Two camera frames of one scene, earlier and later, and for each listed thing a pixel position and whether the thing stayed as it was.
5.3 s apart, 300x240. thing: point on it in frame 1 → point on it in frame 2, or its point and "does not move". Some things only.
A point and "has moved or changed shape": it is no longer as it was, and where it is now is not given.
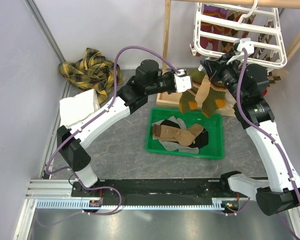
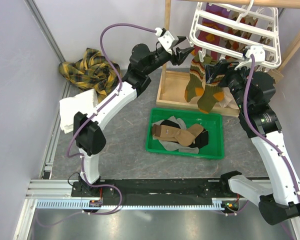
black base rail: (162, 191) does not move
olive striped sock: (215, 98) has moved or changed shape
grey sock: (172, 146) does not move
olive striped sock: (187, 100) has moved or changed shape
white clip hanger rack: (253, 33) does not move
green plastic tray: (214, 149) does not move
